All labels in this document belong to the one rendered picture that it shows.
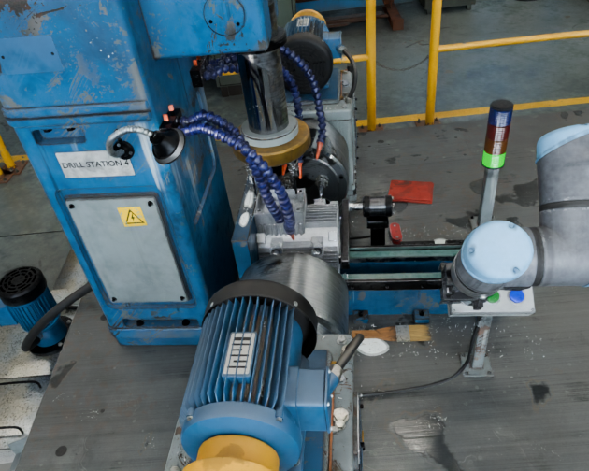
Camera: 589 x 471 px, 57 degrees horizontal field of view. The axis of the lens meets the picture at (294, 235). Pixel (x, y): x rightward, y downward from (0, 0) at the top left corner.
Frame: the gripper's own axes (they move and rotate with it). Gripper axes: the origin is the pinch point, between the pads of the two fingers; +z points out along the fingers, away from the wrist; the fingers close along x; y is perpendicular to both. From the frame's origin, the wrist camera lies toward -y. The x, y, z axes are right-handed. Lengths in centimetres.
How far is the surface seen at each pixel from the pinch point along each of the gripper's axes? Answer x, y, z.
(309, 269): -4.5, 32.6, -5.2
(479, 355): 11.1, -5.0, 20.3
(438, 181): -52, -5, 69
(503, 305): 2.0, -7.2, 2.4
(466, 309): 3.0, 0.4, 2.4
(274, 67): -43, 38, -21
